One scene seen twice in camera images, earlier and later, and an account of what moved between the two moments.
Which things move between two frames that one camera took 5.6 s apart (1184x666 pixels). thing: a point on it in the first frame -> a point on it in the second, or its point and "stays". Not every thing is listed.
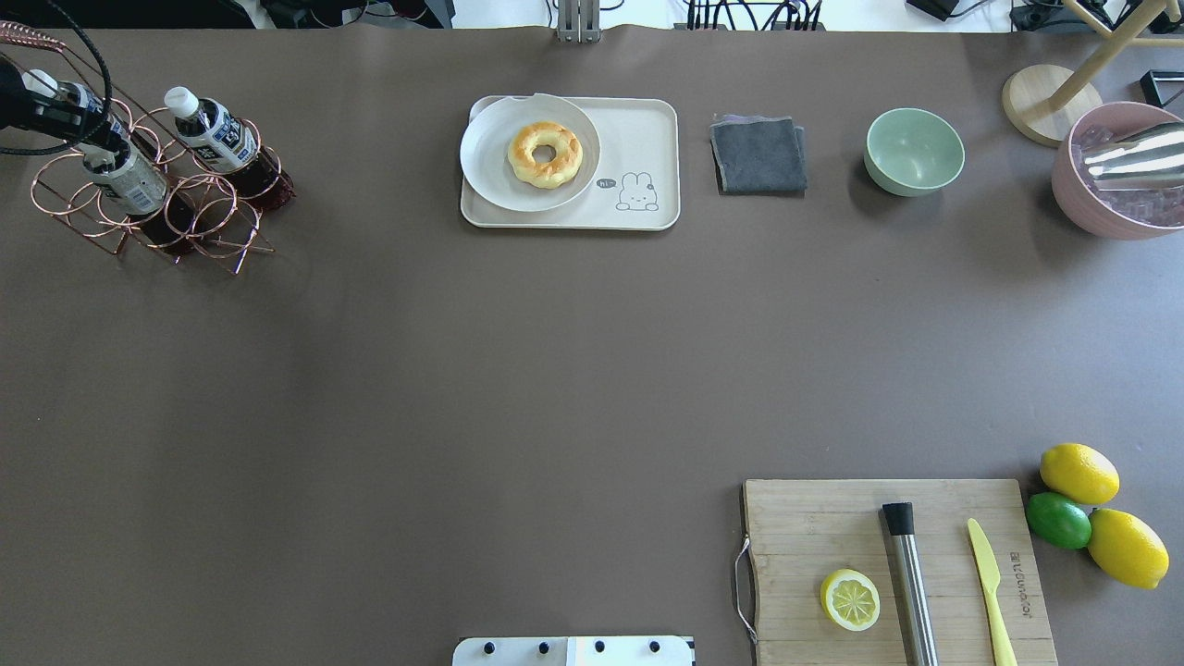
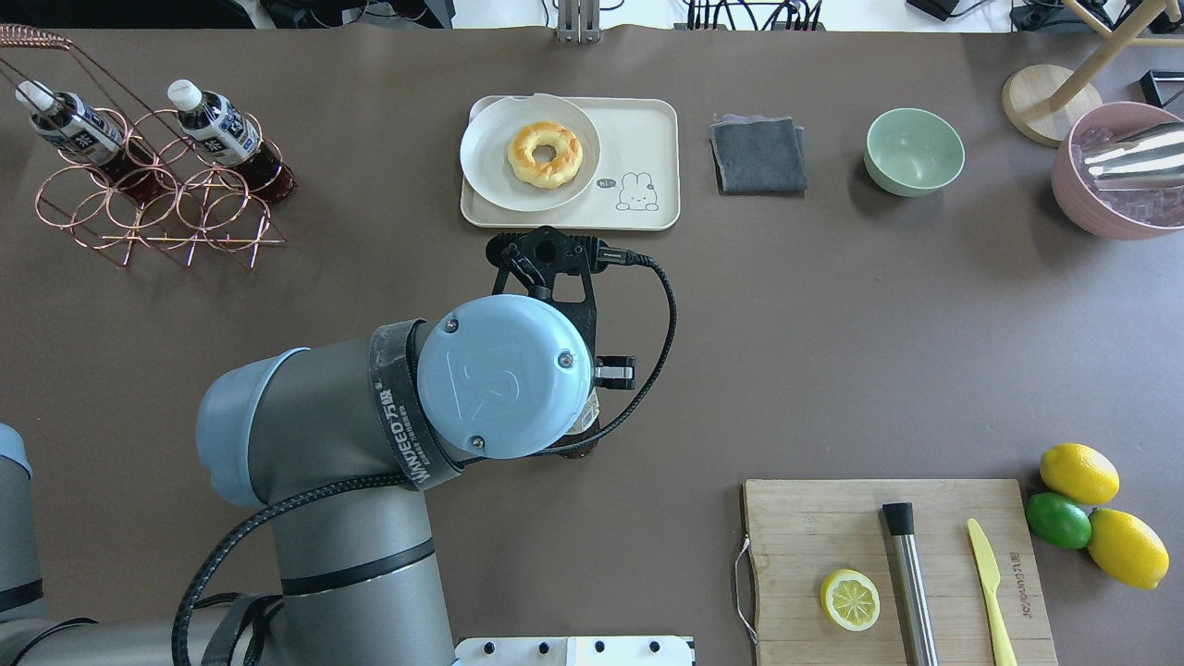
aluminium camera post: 578,21 stays
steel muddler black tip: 917,625 stays
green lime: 1058,521 stays
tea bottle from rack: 136,181 -> 587,425
